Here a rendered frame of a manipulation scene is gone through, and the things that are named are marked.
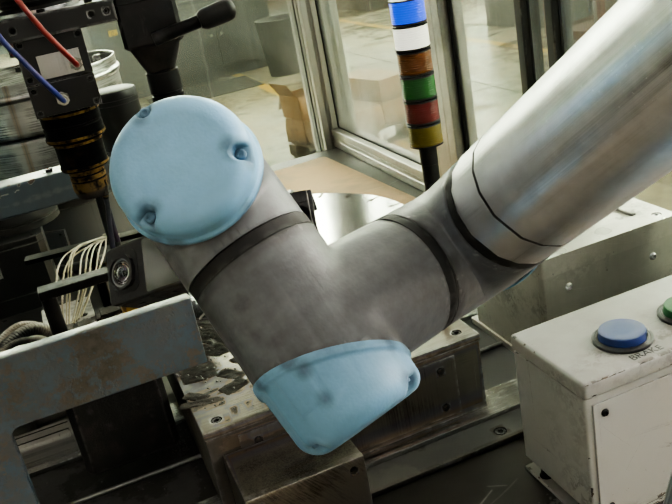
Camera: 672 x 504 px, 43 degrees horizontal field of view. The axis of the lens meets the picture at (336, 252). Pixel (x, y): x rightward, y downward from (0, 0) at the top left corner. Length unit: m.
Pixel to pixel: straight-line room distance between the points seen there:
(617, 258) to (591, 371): 0.28
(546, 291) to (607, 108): 0.57
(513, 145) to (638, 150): 0.06
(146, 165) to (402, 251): 0.14
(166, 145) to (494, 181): 0.16
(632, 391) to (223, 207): 0.44
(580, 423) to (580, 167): 0.37
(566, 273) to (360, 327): 0.55
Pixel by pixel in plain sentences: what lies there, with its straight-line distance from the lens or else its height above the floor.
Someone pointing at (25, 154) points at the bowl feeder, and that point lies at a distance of 1.52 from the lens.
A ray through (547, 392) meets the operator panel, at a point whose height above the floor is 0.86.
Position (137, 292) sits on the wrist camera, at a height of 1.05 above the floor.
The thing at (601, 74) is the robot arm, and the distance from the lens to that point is 0.39.
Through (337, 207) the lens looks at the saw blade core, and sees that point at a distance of 1.02.
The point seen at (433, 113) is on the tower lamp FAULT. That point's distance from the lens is 1.12.
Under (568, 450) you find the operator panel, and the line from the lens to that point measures 0.79.
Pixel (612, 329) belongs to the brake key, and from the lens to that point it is 0.77.
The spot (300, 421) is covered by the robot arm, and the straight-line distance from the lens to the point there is 0.42.
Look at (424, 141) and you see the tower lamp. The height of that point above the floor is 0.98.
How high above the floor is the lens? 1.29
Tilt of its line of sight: 22 degrees down
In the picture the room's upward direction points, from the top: 11 degrees counter-clockwise
